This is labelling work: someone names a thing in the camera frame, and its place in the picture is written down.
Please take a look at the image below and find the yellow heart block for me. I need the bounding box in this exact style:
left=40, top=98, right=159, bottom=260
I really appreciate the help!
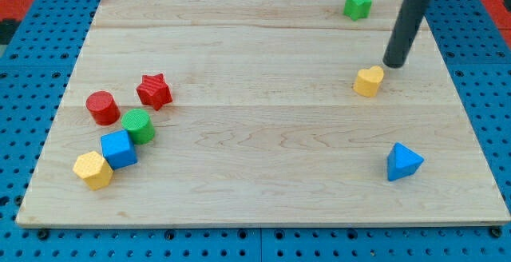
left=353, top=65, right=384, bottom=97

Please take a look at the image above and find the green star block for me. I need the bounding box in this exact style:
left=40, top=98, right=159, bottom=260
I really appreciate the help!
left=343, top=0, right=372, bottom=21

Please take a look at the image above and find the red star block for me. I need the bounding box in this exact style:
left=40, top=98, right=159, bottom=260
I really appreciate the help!
left=136, top=73, right=173, bottom=111

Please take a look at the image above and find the red cylinder block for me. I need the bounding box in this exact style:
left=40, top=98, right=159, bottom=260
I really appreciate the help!
left=85, top=90, right=121, bottom=125

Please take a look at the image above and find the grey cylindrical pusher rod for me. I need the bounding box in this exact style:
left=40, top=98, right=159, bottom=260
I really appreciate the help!
left=382, top=0, right=430, bottom=69

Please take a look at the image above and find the green cylinder block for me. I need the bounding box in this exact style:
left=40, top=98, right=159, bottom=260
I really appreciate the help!
left=121, top=109, right=156, bottom=145

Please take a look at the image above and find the light wooden board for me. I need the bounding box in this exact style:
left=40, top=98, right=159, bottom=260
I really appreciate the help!
left=16, top=0, right=510, bottom=229

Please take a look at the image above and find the blue cube block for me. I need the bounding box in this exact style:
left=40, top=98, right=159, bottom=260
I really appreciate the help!
left=101, top=130, right=137, bottom=170

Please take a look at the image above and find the blue triangular prism block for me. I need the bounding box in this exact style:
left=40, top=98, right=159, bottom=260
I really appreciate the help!
left=387, top=142, right=424, bottom=181

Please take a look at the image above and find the yellow hexagon block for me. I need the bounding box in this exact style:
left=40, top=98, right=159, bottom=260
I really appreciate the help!
left=73, top=151, right=113, bottom=190

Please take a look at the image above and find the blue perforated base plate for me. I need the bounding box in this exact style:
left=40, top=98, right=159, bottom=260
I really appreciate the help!
left=1, top=0, right=510, bottom=261

